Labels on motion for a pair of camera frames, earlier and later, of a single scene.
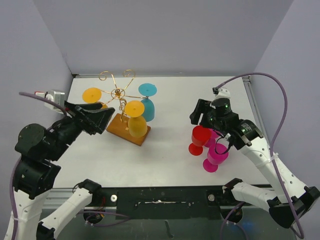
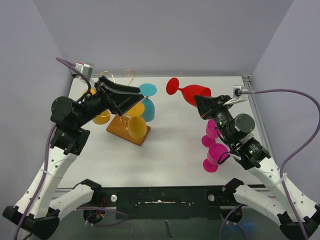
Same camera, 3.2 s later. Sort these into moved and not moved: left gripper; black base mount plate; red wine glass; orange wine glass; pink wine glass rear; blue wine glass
Moved: left gripper; red wine glass
Not moved: orange wine glass; pink wine glass rear; black base mount plate; blue wine glass
